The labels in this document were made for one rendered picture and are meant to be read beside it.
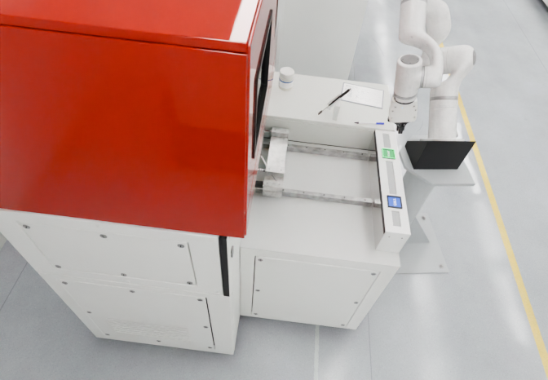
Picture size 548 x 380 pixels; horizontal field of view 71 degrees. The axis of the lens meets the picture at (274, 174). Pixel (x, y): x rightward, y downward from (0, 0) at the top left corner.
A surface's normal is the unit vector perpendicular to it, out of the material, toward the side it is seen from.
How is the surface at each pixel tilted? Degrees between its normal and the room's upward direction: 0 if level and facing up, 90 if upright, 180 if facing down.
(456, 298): 0
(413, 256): 0
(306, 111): 0
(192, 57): 90
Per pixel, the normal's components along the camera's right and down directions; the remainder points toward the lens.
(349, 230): 0.07, -0.64
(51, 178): -0.10, 0.76
